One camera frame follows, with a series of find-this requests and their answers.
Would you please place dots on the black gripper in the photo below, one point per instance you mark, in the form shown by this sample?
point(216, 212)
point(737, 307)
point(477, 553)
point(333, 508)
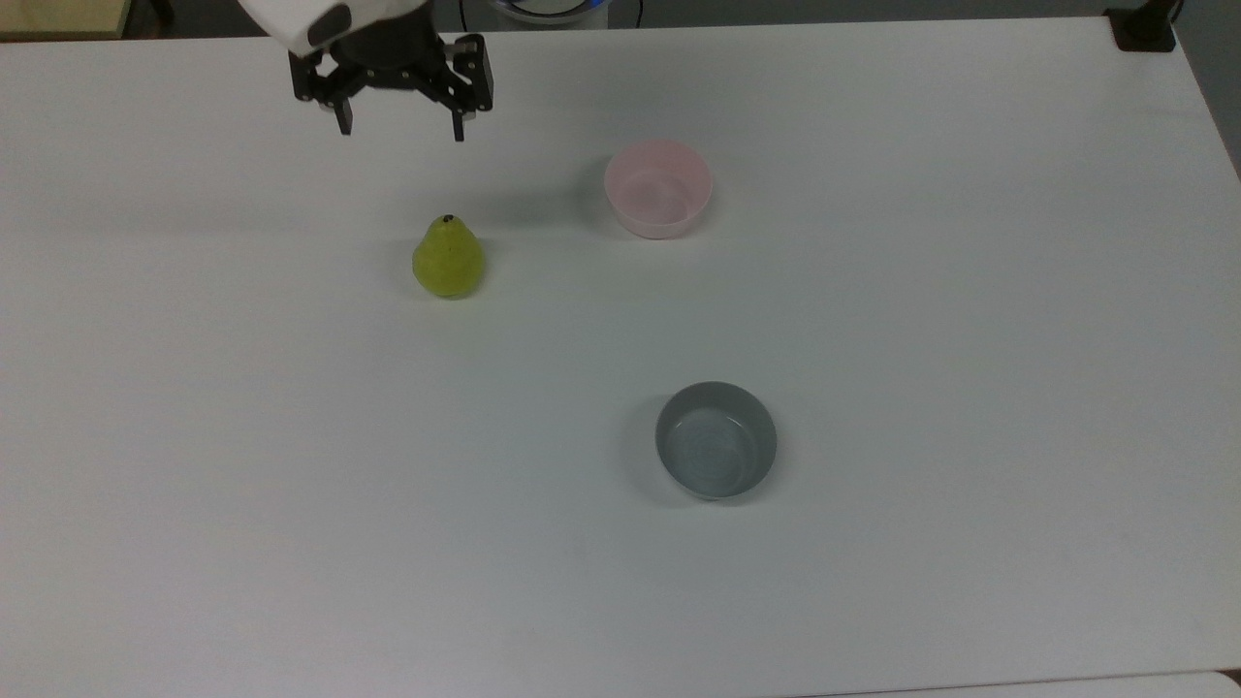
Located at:
point(388, 58)

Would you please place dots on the grey plastic bowl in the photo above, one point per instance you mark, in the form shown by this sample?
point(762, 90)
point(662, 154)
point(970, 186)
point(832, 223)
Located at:
point(717, 446)

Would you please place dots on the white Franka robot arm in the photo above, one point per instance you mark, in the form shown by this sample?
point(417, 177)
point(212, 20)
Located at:
point(291, 19)

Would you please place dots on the pink plastic bowl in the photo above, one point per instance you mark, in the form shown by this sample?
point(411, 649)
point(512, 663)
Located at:
point(659, 194)

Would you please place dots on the black camera stand base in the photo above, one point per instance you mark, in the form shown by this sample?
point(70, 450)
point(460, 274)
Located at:
point(1144, 29)

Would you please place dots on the wooden furniture piece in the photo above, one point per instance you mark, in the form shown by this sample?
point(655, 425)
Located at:
point(58, 15)

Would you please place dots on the green pear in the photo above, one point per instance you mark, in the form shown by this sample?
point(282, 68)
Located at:
point(448, 262)

